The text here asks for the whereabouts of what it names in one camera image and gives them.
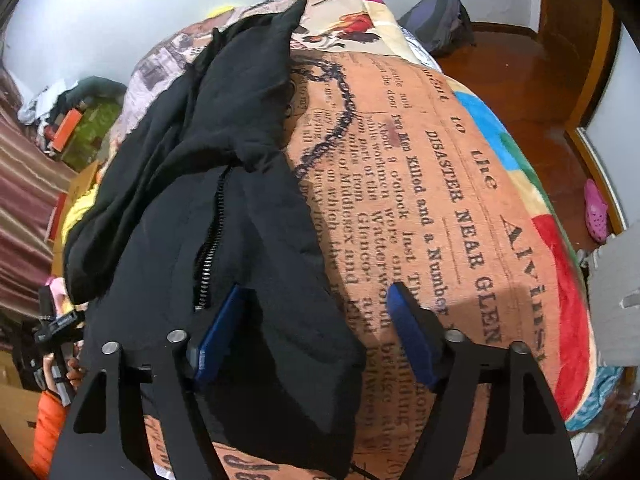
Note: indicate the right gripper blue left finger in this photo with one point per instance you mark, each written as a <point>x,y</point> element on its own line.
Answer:
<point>104,436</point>

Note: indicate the purple grey backpack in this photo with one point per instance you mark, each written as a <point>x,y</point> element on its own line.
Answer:
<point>441,26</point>

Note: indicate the black zip hoodie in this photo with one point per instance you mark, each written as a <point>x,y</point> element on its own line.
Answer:
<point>199,198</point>

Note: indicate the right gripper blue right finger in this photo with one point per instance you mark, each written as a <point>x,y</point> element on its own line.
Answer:
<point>524,436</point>

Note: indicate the orange sleeve left forearm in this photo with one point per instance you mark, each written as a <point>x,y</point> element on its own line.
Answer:
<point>50,420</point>

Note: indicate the left hand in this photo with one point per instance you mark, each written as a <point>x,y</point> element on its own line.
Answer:
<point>75,374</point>

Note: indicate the brown wooden door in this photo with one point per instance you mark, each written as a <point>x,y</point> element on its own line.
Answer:
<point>584,33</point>

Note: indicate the red white box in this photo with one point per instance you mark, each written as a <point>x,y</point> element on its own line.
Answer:
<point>55,217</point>

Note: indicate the striped red curtain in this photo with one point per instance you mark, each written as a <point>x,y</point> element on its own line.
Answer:
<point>31,184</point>

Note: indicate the teal cloth on floor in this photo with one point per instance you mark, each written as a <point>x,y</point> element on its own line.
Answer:
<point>606,380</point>

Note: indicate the orange box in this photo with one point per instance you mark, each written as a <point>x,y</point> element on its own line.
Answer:
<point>65,130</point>

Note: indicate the yellow headboard bar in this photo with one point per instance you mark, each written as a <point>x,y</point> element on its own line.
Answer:
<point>220,11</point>

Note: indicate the newspaper print bed blanket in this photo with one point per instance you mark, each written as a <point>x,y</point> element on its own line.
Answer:
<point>409,178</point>

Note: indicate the wooden wardrobe with sliding door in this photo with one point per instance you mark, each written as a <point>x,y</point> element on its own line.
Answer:
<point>604,125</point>

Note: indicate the wooden lap desk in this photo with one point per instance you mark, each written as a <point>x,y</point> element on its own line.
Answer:
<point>80,185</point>

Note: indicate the pink croc slipper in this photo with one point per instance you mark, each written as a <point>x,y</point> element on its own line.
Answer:
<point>596,212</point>

